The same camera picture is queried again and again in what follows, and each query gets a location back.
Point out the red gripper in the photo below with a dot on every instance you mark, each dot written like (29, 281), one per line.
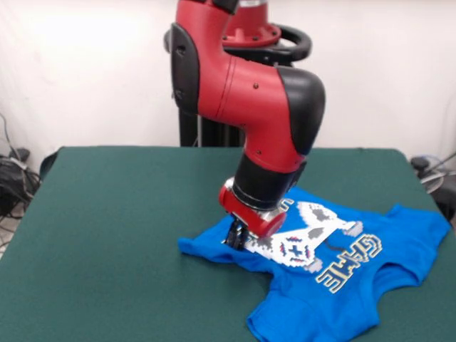
(263, 221)

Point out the blue printed t-shirt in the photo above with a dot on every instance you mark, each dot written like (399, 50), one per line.
(320, 285)

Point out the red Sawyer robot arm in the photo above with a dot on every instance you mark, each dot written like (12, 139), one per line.
(249, 99)

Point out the dark green table cloth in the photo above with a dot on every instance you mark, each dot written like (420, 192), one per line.
(107, 249)

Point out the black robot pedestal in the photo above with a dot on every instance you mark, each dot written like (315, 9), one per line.
(285, 46)

